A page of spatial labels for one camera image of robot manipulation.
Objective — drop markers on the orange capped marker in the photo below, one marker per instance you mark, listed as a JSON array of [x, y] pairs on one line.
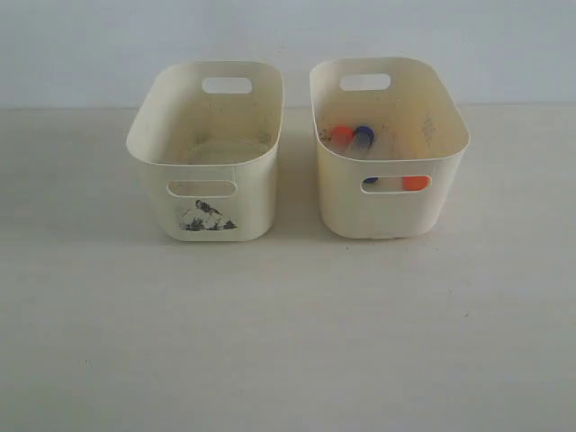
[[341, 136], [415, 183]]

